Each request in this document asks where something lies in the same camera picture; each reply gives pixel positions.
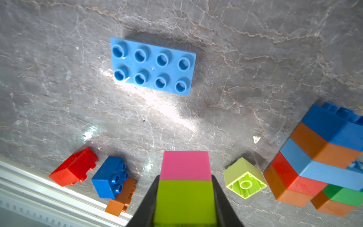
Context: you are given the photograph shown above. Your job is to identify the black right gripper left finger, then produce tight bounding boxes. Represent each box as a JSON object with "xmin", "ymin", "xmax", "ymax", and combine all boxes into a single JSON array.
[{"xmin": 126, "ymin": 175, "xmax": 160, "ymax": 227}]

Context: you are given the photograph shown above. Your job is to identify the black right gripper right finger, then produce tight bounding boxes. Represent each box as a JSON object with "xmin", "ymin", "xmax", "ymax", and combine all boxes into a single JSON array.
[{"xmin": 212, "ymin": 175, "xmax": 244, "ymax": 227}]

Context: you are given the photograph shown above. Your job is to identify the lime green lego brick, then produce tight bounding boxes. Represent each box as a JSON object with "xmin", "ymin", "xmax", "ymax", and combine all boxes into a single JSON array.
[{"xmin": 153, "ymin": 180, "xmax": 217, "ymax": 227}]

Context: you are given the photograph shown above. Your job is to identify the orange lego brick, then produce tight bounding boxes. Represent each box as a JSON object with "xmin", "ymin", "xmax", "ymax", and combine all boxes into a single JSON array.
[
  {"xmin": 105, "ymin": 178, "xmax": 137, "ymax": 217},
  {"xmin": 263, "ymin": 165, "xmax": 313, "ymax": 207},
  {"xmin": 290, "ymin": 123, "xmax": 361, "ymax": 169}
]

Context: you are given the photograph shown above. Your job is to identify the pink lego brick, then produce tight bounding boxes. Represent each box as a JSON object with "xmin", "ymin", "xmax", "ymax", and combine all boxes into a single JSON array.
[{"xmin": 160, "ymin": 151, "xmax": 212, "ymax": 181}]

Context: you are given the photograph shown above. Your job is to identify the light blue long lego brick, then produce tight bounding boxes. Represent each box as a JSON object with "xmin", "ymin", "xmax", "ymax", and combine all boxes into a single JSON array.
[{"xmin": 280, "ymin": 139, "xmax": 363, "ymax": 191}]

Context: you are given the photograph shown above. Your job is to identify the light blue long brick studs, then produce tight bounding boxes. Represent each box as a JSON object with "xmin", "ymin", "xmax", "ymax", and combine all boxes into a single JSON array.
[{"xmin": 110, "ymin": 38, "xmax": 197, "ymax": 96}]

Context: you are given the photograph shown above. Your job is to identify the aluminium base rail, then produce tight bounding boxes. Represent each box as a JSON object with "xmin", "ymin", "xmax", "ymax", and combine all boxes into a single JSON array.
[{"xmin": 1, "ymin": 156, "xmax": 132, "ymax": 227}]

